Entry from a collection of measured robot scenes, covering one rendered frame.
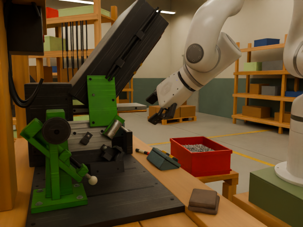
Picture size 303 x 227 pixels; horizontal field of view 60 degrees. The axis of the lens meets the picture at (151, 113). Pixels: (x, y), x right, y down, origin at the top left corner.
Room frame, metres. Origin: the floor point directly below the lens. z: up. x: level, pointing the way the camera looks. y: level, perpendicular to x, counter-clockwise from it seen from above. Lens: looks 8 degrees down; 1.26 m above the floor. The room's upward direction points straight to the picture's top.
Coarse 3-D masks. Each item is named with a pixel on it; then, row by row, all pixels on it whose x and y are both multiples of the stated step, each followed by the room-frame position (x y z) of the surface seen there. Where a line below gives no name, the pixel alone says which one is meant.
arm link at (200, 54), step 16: (208, 0) 0.70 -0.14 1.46; (224, 0) 0.67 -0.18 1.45; (240, 0) 0.69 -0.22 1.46; (208, 16) 0.64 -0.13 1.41; (224, 16) 0.64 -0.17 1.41; (192, 32) 0.65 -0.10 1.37; (208, 32) 0.63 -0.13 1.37; (192, 48) 0.65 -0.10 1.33; (208, 48) 0.63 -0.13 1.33; (192, 64) 0.65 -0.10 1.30; (208, 64) 0.65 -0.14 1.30
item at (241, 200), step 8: (248, 192) 0.91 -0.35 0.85; (232, 200) 0.88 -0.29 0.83; (240, 200) 0.85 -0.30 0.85; (248, 208) 0.81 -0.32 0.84; (256, 208) 0.79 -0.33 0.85; (256, 216) 0.78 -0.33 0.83; (264, 216) 0.75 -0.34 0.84; (272, 216) 0.74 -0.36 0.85; (272, 224) 0.72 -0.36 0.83; (280, 224) 0.70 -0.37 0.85; (288, 224) 0.70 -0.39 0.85
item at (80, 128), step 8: (88, 120) 1.05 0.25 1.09; (72, 128) 1.01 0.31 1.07; (80, 128) 1.02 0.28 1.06; (88, 128) 1.04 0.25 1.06; (96, 128) 1.05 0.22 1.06; (104, 128) 1.06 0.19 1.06; (72, 136) 1.01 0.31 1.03; (80, 136) 1.02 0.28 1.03; (96, 136) 1.03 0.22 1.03; (104, 136) 1.04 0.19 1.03; (72, 144) 0.99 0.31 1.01; (80, 144) 1.01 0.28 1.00; (88, 144) 1.02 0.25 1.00; (96, 144) 1.03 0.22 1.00; (104, 144) 1.04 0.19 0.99
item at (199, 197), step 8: (192, 192) 0.73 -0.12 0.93; (200, 192) 0.73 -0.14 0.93; (208, 192) 0.73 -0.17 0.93; (216, 192) 0.74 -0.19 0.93; (192, 200) 0.68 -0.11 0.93; (200, 200) 0.68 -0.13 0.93; (208, 200) 0.68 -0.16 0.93; (216, 200) 0.71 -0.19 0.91; (192, 208) 0.67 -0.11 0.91; (200, 208) 0.67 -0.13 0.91; (208, 208) 0.67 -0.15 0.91; (216, 208) 0.67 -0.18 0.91
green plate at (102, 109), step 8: (88, 80) 1.07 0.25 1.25; (96, 80) 1.08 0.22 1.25; (104, 80) 1.09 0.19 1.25; (112, 80) 1.10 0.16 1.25; (88, 88) 1.06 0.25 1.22; (96, 88) 1.07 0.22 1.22; (104, 88) 1.08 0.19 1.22; (112, 88) 1.10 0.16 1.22; (88, 96) 1.05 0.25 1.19; (96, 96) 1.06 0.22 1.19; (104, 96) 1.07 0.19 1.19; (112, 96) 1.09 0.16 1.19; (88, 104) 1.04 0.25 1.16; (96, 104) 1.05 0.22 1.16; (104, 104) 1.07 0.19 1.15; (112, 104) 1.08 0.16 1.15; (96, 112) 1.05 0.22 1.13; (104, 112) 1.06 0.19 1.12; (112, 112) 1.07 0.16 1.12; (96, 120) 1.04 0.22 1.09; (104, 120) 1.05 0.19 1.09
